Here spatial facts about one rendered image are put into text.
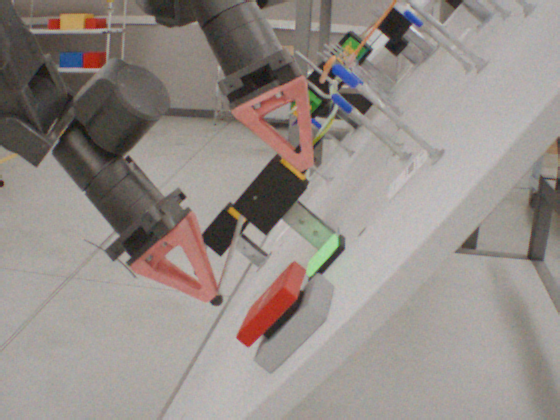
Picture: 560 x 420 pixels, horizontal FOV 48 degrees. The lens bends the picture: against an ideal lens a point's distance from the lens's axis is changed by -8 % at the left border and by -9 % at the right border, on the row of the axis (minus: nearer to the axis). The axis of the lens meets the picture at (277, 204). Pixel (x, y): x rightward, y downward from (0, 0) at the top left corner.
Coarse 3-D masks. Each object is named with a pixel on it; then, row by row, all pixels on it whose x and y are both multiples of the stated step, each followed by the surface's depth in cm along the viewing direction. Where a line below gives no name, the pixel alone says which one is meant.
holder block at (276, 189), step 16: (272, 160) 58; (272, 176) 59; (288, 176) 59; (256, 192) 59; (272, 192) 59; (288, 192) 59; (240, 208) 59; (256, 208) 59; (272, 208) 59; (288, 208) 59; (256, 224) 60; (272, 224) 59
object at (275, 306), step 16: (288, 272) 44; (304, 272) 45; (272, 288) 45; (288, 288) 42; (256, 304) 45; (272, 304) 42; (288, 304) 42; (256, 320) 42; (272, 320) 42; (240, 336) 43; (256, 336) 42
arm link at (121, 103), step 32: (128, 64) 57; (96, 96) 55; (128, 96) 55; (160, 96) 58; (0, 128) 56; (32, 128) 56; (64, 128) 57; (96, 128) 57; (128, 128) 56; (32, 160) 58
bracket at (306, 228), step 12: (300, 204) 62; (288, 216) 60; (300, 216) 60; (312, 216) 60; (300, 228) 60; (312, 228) 60; (324, 228) 60; (336, 228) 63; (312, 240) 61; (324, 240) 60
